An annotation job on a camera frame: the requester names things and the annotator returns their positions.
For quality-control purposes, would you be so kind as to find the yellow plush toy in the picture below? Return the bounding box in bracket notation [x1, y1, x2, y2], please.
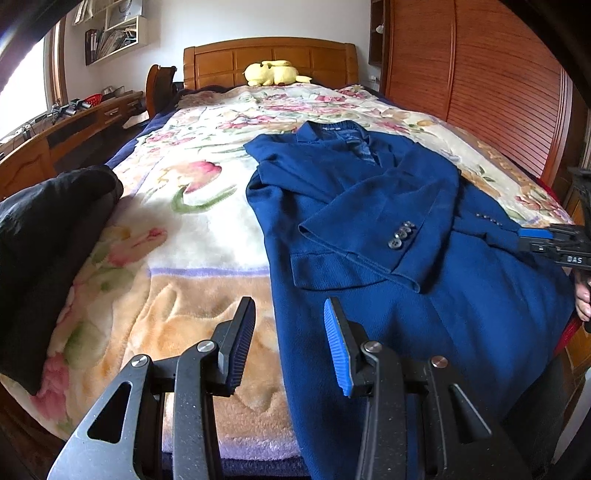
[244, 60, 314, 87]

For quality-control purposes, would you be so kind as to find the person's right hand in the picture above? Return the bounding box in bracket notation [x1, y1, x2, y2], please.
[575, 281, 591, 319]

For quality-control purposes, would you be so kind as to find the navy bed sheet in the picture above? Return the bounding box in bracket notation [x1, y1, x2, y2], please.
[105, 111, 169, 169]

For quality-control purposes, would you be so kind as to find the white wall shelf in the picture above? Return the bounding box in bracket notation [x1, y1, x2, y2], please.
[74, 0, 155, 65]

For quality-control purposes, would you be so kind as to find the wooden chair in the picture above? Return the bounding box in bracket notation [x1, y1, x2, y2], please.
[145, 65, 178, 118]

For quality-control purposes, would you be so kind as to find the blue blazer jacket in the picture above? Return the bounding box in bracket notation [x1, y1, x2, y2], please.
[243, 121, 583, 480]

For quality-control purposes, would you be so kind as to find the wooden slatted wardrobe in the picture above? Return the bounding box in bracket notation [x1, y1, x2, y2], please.
[369, 0, 578, 199]

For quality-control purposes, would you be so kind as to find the wooden bed headboard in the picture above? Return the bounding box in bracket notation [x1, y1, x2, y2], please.
[183, 38, 358, 90]

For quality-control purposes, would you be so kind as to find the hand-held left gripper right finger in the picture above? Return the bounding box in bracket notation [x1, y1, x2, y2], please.
[323, 296, 532, 480]

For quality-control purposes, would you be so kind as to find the wooden desk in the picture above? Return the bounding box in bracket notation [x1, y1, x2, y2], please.
[0, 90, 144, 199]

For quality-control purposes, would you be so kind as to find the black garment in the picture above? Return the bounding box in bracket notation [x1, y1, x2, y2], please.
[0, 167, 124, 395]

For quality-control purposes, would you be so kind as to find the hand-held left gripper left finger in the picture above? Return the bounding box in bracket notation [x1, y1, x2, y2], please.
[46, 296, 257, 480]

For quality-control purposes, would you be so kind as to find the white paper bag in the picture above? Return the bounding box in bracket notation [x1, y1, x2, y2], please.
[108, 0, 144, 21]

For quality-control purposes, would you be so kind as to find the floral blanket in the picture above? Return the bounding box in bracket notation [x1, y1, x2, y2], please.
[0, 83, 573, 460]

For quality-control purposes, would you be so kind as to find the window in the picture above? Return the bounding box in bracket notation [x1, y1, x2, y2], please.
[0, 23, 63, 144]

